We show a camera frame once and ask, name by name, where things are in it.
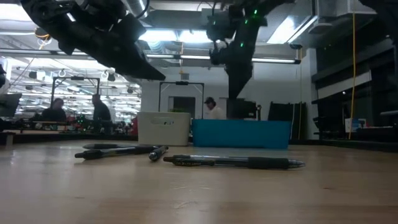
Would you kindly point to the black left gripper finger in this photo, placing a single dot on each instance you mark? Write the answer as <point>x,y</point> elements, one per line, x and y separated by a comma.
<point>133,63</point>

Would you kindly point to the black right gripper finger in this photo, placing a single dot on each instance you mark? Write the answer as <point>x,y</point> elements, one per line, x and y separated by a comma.
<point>239,77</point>

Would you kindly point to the black pen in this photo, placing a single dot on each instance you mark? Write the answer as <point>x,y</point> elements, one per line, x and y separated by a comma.
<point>118,151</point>
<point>157,154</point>
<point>267,163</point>
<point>102,146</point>

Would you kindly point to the black monitor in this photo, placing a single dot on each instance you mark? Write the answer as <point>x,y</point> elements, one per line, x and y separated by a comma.
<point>241,109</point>

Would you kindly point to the long ceiling light strip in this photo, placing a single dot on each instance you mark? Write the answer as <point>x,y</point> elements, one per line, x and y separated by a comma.
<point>273,60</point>

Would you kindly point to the person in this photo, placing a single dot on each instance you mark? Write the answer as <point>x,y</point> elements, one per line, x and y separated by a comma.
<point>101,113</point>
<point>54,113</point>
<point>216,113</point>

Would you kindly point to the blue plastic tray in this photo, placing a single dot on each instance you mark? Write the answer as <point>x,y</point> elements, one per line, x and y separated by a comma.
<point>242,133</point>

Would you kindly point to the black standing panels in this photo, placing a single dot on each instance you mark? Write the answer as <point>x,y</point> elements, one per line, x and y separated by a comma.
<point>280,118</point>

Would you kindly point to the green background plant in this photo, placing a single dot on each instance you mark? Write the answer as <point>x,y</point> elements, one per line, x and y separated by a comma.
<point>178,110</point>

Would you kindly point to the white plastic bin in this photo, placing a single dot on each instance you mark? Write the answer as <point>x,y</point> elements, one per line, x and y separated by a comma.
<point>161,133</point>

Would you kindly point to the white ceiling unit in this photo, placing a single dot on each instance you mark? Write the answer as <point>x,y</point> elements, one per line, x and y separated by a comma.
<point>335,9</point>

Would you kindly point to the dark monitor screen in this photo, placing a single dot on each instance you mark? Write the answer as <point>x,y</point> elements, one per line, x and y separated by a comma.
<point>9,104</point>

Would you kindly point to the blue and white sign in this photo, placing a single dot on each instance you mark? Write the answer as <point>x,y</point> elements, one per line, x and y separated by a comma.
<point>353,126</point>

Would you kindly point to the black shelving unit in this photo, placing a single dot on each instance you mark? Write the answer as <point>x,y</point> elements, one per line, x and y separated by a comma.
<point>382,102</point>

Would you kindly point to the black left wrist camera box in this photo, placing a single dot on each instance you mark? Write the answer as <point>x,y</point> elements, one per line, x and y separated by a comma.
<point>130,28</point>

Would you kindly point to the black background rig frame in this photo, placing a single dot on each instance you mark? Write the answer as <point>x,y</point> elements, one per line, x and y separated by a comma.
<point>74,78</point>
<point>182,83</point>

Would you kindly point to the silver ceiling duct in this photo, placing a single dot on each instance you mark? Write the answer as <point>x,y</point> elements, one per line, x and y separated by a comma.
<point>132,6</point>

